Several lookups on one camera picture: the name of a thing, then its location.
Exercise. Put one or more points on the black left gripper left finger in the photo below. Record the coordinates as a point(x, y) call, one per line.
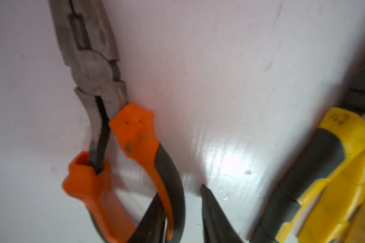
point(151, 228)

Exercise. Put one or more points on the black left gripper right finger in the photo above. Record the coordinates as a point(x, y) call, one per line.
point(216, 226)

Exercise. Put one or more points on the yellow black combination pliers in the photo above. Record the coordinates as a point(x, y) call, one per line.
point(331, 172)

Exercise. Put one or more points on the orange long nose pliers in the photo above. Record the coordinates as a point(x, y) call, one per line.
point(88, 47)

